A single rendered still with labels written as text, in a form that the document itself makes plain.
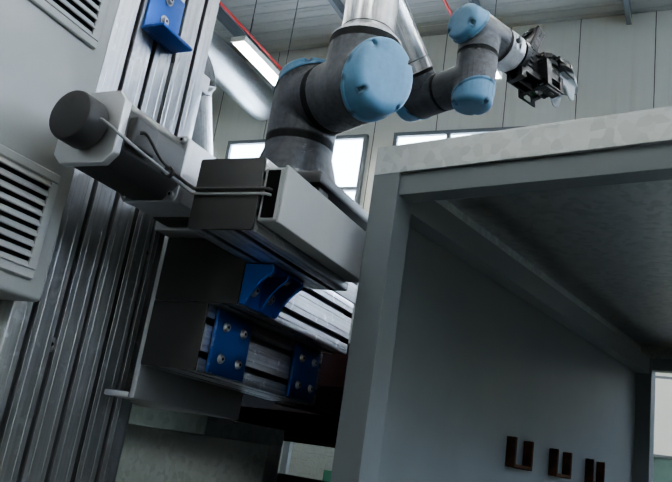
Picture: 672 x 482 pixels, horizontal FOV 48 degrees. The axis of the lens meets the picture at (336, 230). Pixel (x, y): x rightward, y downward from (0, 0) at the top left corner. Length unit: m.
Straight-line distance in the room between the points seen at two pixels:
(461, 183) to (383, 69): 0.28
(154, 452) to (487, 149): 0.96
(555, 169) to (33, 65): 0.61
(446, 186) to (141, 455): 0.93
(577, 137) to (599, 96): 10.28
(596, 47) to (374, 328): 10.74
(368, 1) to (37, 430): 0.78
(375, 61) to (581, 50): 10.49
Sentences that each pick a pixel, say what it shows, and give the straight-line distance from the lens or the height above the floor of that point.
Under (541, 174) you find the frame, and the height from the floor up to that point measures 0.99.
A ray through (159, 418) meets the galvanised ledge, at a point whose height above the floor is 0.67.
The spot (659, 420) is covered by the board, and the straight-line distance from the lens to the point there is 9.81.
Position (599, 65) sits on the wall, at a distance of 11.43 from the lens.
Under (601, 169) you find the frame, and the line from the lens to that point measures 0.88.
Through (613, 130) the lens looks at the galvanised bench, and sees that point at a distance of 0.89.
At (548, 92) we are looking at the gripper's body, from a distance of 1.57.
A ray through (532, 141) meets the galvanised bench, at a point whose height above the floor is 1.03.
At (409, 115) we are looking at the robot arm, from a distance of 1.50.
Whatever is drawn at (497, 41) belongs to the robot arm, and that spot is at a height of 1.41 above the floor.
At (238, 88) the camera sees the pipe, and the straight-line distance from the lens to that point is 11.85.
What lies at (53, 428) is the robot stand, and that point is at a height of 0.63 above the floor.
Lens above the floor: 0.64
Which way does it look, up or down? 17 degrees up
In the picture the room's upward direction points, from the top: 9 degrees clockwise
